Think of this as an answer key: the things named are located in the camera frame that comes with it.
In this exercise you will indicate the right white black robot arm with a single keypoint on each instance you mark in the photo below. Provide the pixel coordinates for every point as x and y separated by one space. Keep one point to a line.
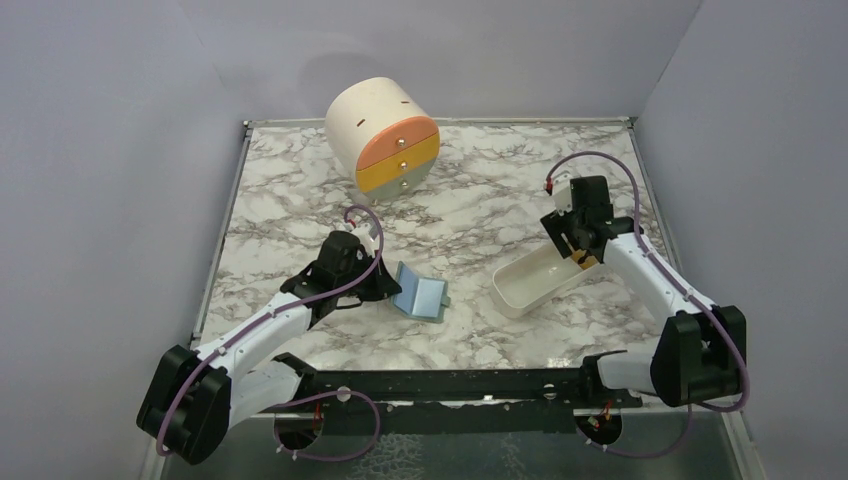
700 351

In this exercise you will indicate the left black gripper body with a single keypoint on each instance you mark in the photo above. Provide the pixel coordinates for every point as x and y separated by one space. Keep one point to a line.
368 290

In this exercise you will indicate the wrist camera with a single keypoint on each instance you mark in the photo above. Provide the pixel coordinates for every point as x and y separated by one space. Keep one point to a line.
367 237
560 191

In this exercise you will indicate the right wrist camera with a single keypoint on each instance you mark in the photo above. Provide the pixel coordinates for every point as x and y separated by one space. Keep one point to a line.
560 191

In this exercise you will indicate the green card holder wallet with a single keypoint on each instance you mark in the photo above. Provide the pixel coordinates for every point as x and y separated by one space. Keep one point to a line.
421 298

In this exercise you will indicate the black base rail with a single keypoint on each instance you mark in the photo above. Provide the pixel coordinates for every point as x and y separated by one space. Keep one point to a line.
433 402

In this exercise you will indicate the gold credit card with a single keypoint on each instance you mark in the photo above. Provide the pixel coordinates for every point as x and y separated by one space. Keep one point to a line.
584 259

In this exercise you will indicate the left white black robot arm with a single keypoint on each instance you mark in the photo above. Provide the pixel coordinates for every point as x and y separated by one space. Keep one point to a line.
196 396

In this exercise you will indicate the white plastic tray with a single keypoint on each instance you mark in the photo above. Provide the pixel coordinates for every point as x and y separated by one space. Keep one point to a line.
536 278

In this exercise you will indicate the round cream drawer cabinet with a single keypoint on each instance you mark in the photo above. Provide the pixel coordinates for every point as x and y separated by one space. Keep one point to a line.
383 138

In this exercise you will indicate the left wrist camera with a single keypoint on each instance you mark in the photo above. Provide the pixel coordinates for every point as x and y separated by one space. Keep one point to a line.
367 237

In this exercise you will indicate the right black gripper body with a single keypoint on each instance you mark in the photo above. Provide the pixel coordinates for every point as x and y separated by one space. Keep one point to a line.
568 224

